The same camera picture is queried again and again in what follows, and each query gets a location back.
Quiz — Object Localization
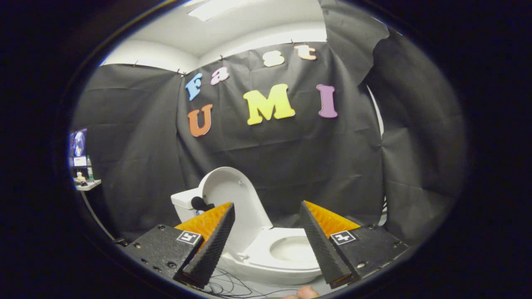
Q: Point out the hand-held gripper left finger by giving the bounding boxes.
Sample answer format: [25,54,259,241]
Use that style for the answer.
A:
[123,202,236,289]

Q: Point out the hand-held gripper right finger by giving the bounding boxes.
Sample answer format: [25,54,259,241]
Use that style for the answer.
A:
[299,201,410,289]

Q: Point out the white toilet lid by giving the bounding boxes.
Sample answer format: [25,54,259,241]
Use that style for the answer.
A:
[191,167,273,256]

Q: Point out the white toilet bowl with seat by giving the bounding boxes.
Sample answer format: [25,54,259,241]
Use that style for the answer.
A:
[218,227,323,286]

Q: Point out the black backdrop cloth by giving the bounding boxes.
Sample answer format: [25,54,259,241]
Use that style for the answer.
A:
[71,0,468,246]

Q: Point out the white desk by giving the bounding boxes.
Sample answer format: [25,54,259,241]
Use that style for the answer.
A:
[75,179,117,243]

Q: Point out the computer monitor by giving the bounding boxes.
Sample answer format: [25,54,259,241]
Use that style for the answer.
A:
[69,129,88,167]

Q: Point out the thin black cables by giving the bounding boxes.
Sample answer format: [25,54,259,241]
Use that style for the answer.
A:
[206,267,300,299]

